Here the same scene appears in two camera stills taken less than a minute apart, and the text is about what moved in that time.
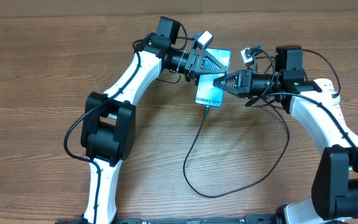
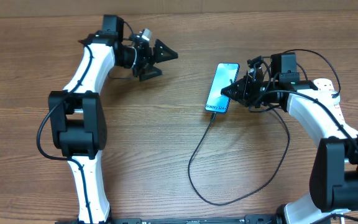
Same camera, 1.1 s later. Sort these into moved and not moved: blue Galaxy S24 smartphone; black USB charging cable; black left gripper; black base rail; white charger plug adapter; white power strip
Moved: black USB charging cable; black left gripper; blue Galaxy S24 smartphone
Not moved: white power strip; white charger plug adapter; black base rail
